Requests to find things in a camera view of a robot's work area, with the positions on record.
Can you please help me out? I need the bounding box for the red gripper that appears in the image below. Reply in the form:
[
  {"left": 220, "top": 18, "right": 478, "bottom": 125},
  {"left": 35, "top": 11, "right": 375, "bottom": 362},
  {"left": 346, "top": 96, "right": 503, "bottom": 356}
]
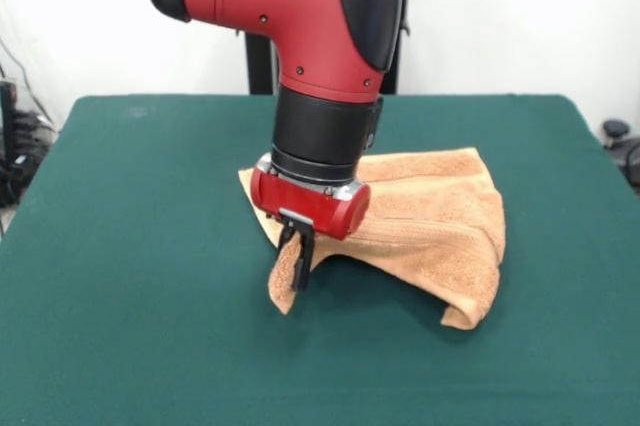
[{"left": 248, "top": 154, "right": 372, "bottom": 293}]

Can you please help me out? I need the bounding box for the black plug bundle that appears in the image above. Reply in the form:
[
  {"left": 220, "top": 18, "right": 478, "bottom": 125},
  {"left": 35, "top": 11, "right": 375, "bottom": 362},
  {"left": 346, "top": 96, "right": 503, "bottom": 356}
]
[{"left": 12, "top": 110, "right": 57, "bottom": 148}]

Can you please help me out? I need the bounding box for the grey cable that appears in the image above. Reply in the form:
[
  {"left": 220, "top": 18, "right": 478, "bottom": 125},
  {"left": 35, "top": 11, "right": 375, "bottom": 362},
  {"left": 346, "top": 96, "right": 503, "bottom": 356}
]
[{"left": 0, "top": 38, "right": 54, "bottom": 125}]

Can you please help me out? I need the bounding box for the tan terry cloth towel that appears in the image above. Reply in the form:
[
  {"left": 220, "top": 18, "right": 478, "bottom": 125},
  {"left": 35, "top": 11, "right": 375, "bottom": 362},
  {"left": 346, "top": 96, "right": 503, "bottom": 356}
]
[{"left": 237, "top": 146, "right": 506, "bottom": 331}]

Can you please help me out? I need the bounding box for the dark green table cloth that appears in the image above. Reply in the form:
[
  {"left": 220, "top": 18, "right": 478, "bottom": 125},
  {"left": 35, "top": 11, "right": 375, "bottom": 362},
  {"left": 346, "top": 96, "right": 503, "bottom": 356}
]
[{"left": 0, "top": 93, "right": 640, "bottom": 426}]

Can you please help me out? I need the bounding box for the black upright device, red light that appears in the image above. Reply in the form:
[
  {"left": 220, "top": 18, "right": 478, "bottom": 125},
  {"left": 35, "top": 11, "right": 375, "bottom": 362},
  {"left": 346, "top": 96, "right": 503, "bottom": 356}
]
[{"left": 0, "top": 79, "right": 20, "bottom": 207}]

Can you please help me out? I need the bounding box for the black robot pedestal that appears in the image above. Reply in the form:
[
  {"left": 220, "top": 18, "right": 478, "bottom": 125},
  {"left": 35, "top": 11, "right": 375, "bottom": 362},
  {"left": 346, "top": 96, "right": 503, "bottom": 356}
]
[{"left": 234, "top": 0, "right": 434, "bottom": 96}]

